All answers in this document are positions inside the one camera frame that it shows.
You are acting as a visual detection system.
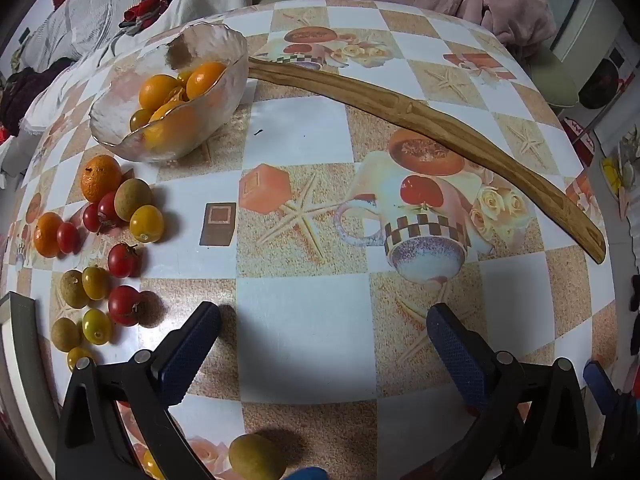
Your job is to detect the red black clothes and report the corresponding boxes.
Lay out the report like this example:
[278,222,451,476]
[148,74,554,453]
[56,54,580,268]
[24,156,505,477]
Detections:
[120,0,201,36]

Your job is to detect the clear glass bowl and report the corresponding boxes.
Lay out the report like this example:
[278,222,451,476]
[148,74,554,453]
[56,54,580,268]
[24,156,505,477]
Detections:
[89,23,249,163]

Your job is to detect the orange round fruit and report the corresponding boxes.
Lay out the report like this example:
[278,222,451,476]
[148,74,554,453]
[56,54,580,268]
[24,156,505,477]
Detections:
[139,74,180,111]
[142,105,201,151]
[186,61,227,100]

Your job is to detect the white ribbed panel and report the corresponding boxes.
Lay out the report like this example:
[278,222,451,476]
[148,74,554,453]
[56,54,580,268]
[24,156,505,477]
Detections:
[530,0,601,61]

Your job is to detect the mandarin orange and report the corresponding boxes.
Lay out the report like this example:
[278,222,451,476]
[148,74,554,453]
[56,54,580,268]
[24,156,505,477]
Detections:
[33,212,65,258]
[80,155,123,204]

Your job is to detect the dark maroon cloth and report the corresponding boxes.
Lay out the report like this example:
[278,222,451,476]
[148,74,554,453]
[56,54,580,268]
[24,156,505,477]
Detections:
[0,57,76,136]

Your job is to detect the yellow cherry tomato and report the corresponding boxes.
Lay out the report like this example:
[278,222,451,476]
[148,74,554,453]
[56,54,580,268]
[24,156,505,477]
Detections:
[82,266,111,301]
[142,450,166,480]
[67,346,96,372]
[129,205,165,244]
[81,308,112,346]

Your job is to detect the checkered printed tablecloth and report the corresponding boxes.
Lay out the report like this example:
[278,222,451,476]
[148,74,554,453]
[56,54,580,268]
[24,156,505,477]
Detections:
[0,0,621,480]

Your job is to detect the curved wooden stick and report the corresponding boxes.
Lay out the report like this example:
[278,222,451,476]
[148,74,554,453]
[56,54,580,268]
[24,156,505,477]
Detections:
[248,56,607,265]

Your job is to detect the grey white shallow box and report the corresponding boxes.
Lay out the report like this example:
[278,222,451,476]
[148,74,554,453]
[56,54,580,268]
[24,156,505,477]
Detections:
[0,291,63,480]

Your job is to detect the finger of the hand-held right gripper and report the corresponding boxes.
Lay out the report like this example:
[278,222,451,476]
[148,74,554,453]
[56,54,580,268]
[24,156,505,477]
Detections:
[582,360,640,467]

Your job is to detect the grey striped blanket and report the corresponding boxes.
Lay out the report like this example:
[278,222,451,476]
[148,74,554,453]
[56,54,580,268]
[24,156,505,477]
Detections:
[20,0,176,71]

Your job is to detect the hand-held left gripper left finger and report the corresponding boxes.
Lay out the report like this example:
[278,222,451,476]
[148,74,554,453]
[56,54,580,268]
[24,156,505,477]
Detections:
[54,301,222,480]

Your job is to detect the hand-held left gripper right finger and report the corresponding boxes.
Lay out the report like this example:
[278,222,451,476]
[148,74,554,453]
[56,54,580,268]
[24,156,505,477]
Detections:
[407,302,603,480]

